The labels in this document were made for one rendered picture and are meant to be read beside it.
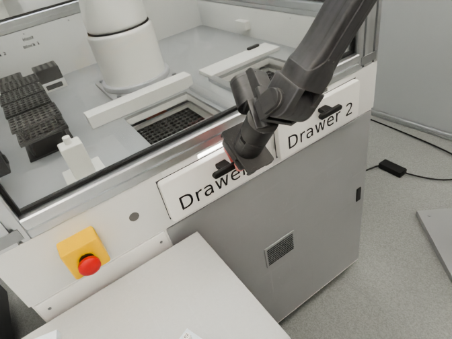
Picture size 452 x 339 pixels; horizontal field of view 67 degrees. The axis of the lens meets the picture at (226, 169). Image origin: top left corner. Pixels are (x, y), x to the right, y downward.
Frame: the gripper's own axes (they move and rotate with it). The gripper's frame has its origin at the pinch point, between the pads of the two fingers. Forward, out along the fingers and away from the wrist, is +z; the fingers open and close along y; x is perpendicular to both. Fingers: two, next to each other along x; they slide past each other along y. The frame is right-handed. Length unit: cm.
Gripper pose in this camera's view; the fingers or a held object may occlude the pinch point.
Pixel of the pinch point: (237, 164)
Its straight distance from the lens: 76.4
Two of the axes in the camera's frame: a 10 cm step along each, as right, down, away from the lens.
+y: -5.4, -8.1, 2.3
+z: -2.0, 3.9, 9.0
